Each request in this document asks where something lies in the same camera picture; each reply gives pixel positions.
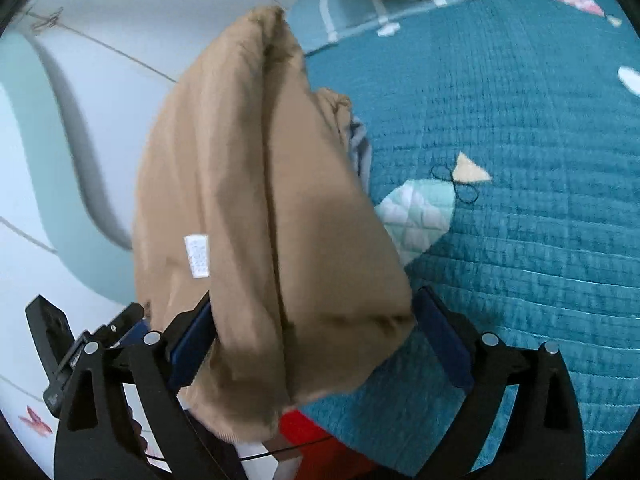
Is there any tan buttoned jacket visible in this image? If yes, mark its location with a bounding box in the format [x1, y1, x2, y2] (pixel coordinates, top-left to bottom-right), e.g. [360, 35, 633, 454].
[132, 5, 416, 443]

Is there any mint green bunk bed frame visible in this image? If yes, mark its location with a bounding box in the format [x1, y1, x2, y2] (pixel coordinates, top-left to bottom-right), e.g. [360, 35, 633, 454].
[0, 32, 133, 303]

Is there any black cable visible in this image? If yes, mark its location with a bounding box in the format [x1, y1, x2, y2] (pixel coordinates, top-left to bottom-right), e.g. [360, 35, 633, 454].
[145, 435, 333, 467]

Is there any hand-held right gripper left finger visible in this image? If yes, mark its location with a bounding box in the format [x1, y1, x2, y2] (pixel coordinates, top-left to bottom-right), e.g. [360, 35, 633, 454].
[54, 290, 226, 480]

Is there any butterfly print wardrobe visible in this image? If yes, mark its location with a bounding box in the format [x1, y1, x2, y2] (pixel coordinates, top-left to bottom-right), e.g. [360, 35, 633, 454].
[27, 0, 321, 83]

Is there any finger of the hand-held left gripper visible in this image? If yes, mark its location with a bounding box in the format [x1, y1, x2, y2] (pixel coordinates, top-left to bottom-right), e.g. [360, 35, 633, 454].
[70, 302, 147, 358]

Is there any person's left hand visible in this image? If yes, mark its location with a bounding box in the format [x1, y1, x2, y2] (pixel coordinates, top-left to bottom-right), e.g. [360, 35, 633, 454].
[124, 404, 149, 457]

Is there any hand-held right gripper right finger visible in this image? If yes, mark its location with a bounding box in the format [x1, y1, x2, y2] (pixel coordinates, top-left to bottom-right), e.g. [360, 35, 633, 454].
[412, 285, 586, 480]

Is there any teal quilted bed cover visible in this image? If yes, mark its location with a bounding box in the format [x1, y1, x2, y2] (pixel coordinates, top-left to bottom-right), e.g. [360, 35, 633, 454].
[295, 0, 640, 477]

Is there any grey striped garment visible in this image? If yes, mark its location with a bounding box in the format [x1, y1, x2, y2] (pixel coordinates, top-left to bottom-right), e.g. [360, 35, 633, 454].
[347, 117, 374, 194]

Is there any red cloth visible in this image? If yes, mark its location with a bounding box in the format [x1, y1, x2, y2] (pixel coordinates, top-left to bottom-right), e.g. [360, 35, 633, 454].
[277, 407, 381, 480]

